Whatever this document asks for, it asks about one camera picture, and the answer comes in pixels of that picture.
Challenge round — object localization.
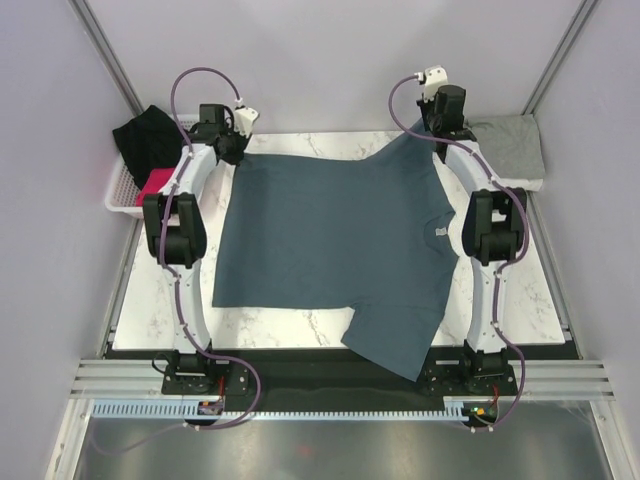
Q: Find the blue grey t shirt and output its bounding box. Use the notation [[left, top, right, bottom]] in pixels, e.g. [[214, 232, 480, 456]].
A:
[[212, 134, 458, 381]]

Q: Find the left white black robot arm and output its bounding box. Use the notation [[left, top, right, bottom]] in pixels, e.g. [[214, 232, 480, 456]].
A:
[[142, 104, 236, 393]]

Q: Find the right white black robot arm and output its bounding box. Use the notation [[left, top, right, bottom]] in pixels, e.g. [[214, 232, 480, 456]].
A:
[[418, 84, 529, 394]]

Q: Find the pink red t shirt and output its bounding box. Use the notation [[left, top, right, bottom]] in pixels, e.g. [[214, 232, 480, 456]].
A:
[[135, 168, 174, 207]]

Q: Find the black t shirt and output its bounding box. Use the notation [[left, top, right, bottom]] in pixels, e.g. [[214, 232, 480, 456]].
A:
[[112, 105, 182, 190]]

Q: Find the white plastic basket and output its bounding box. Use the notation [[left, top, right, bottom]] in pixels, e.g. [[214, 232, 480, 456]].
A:
[[105, 121, 219, 219]]

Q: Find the folded grey t shirt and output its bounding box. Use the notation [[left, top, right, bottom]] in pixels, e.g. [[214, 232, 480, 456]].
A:
[[467, 114, 546, 183]]

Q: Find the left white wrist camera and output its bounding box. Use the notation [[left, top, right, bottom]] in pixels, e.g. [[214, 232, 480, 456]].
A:
[[233, 106, 260, 138]]

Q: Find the left corner aluminium post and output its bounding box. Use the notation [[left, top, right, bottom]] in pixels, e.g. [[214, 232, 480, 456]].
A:
[[69, 0, 145, 115]]

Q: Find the corner aluminium post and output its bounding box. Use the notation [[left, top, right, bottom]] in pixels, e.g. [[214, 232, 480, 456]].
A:
[[521, 0, 601, 115], [69, 0, 145, 115]]

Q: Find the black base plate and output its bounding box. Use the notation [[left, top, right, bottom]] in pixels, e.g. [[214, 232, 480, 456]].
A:
[[161, 347, 518, 411]]

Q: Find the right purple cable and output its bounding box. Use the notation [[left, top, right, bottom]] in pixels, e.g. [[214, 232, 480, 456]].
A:
[[388, 74, 529, 435]]

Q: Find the white slotted cable duct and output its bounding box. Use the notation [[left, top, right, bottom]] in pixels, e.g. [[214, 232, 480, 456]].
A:
[[91, 397, 489, 422]]

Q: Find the right corner aluminium post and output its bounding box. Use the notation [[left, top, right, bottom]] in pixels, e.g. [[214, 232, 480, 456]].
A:
[[521, 0, 601, 115]]

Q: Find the aluminium rail frame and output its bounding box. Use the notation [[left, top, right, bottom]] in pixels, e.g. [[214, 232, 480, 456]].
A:
[[70, 360, 614, 401]]

